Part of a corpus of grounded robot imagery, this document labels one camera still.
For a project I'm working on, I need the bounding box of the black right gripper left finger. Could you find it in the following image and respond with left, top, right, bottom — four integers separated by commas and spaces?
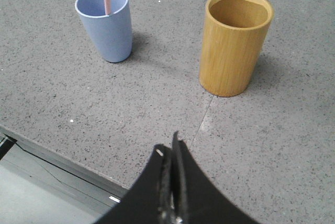
96, 144, 172, 223

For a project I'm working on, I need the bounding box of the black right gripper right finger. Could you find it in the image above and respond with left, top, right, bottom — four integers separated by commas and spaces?
172, 131, 257, 223

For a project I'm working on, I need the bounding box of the blue plastic cup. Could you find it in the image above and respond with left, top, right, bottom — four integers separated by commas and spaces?
75, 0, 132, 63

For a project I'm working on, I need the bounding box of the bamboo cylindrical holder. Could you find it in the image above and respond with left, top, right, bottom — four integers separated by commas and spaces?
199, 0, 274, 97

